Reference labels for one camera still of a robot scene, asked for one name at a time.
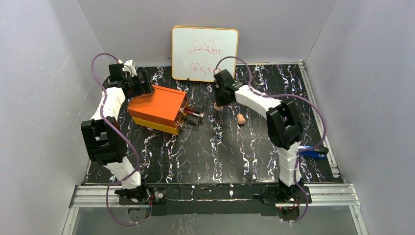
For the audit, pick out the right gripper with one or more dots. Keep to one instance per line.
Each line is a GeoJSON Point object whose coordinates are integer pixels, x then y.
{"type": "Point", "coordinates": [221, 97]}

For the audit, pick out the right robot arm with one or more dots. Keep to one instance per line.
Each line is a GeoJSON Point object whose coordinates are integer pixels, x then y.
{"type": "Point", "coordinates": [283, 123]}

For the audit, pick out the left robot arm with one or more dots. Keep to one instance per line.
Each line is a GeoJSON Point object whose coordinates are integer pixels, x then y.
{"type": "Point", "coordinates": [104, 141]}

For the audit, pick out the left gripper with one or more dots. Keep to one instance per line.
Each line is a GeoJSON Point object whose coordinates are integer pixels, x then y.
{"type": "Point", "coordinates": [144, 86]}

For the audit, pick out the beige gourd makeup sponge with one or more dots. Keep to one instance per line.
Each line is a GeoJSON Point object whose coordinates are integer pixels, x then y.
{"type": "Point", "coordinates": [240, 119]}

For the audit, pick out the orange drawer organizer box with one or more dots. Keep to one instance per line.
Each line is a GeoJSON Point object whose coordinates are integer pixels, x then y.
{"type": "Point", "coordinates": [162, 110]}

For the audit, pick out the blue stapler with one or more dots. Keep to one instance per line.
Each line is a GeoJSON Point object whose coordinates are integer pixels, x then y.
{"type": "Point", "coordinates": [318, 153]}

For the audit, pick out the small round pink puff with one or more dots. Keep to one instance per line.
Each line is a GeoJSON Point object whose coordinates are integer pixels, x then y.
{"type": "Point", "coordinates": [218, 108]}

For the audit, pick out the yellow-framed whiteboard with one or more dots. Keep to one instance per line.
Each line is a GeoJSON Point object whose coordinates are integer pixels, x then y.
{"type": "Point", "coordinates": [198, 51]}

